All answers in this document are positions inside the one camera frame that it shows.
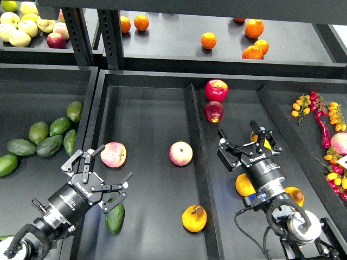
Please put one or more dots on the green avocado narrow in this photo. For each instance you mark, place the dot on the green avocado narrow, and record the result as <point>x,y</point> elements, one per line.
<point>69,142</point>

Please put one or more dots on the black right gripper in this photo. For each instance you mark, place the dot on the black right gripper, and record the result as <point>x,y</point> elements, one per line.
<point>261,167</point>

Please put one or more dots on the mixed cherry tomatoes lower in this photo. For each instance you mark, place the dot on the mixed cherry tomatoes lower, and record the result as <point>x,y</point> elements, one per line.
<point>334,173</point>

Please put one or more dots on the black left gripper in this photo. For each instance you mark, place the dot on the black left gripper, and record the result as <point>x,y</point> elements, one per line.
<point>86,189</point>

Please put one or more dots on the yellow pear top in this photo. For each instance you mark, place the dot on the yellow pear top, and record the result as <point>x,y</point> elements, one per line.
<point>254,138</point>

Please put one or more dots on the black tray divider left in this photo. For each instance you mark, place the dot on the black tray divider left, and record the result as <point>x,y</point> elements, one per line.
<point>202,172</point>

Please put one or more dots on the yellow apple front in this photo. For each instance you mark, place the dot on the yellow apple front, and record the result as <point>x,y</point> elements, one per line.
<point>19,38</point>

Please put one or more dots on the dark avocado left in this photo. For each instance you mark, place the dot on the dark avocado left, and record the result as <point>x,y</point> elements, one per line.
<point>21,147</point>

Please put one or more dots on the green avocado top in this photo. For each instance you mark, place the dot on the green avocado top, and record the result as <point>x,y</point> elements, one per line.
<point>74,111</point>

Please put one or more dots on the pink apple left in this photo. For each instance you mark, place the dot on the pink apple left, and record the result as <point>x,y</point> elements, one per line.
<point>114,154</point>

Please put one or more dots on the pink apple right edge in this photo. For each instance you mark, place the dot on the pink apple right edge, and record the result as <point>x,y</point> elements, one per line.
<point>338,143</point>

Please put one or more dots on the pale pink apple shelf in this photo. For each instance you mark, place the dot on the pale pink apple shelf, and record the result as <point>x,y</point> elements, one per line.
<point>61,28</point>

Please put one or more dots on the small orange right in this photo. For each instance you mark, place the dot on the small orange right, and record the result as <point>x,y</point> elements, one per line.
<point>263,44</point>

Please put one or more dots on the black shelf post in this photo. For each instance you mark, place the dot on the black shelf post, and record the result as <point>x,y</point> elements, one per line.
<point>110,27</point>
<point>78,35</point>

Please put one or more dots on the large orange right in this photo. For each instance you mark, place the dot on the large orange right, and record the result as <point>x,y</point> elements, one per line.
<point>254,28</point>

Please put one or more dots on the black shelf post right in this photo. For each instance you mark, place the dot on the black shelf post right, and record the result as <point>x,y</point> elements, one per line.
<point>110,27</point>

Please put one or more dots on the dark avocado middle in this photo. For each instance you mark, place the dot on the dark avocado middle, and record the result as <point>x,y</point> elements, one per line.
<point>49,146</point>

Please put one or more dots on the yellow pear left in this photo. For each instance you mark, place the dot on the yellow pear left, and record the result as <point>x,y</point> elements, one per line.
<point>243,185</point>

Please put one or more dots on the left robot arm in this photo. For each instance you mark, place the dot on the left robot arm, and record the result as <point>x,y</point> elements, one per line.
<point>34,241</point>

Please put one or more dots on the black shelf post left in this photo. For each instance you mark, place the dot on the black shelf post left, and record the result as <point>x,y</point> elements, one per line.
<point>78,35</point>

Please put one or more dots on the bright red apple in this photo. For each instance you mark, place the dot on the bright red apple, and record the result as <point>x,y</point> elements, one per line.
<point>216,90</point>

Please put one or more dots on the dark green avocado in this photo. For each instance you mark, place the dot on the dark green avocado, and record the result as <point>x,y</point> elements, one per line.
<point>114,218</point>

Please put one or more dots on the dark red apple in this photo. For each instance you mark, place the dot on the dark red apple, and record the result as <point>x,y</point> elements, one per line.
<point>213,111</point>

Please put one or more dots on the red chili pepper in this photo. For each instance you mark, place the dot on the red chili pepper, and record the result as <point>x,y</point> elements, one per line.
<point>325,134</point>

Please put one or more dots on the orange cherry tomato bunch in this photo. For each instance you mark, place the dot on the orange cherry tomato bunch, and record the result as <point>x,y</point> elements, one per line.
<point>301,107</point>

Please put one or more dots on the light green avocado edge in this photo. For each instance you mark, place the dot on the light green avocado edge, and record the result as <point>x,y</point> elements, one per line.
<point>8,163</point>

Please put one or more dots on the yellow pear with stem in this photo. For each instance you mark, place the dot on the yellow pear with stem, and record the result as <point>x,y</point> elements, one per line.
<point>194,218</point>

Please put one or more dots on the pink apple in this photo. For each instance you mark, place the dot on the pink apple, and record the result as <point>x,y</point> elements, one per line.
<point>114,154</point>
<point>180,153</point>

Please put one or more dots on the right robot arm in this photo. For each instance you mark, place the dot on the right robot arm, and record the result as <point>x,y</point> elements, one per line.
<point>294,226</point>

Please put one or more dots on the green avocado round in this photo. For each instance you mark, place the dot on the green avocado round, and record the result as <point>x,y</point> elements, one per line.
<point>38,132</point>

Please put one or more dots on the orange centre shelf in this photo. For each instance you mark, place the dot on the orange centre shelf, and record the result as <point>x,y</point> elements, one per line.
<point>208,40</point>

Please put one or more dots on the pink apple centre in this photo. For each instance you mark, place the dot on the pink apple centre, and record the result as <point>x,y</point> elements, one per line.
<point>180,153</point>

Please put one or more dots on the yellow pear right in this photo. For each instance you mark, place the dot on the yellow pear right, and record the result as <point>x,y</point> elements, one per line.
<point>296,194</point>

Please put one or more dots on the red cherry tomato bunch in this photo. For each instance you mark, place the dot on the red cherry tomato bunch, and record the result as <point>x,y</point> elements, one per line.
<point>317,104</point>

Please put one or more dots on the red apple on shelf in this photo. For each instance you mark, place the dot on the red apple on shelf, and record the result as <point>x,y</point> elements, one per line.
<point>56,41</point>

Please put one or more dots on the orange front right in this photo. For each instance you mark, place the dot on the orange front right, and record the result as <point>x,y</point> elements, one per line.
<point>253,52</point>

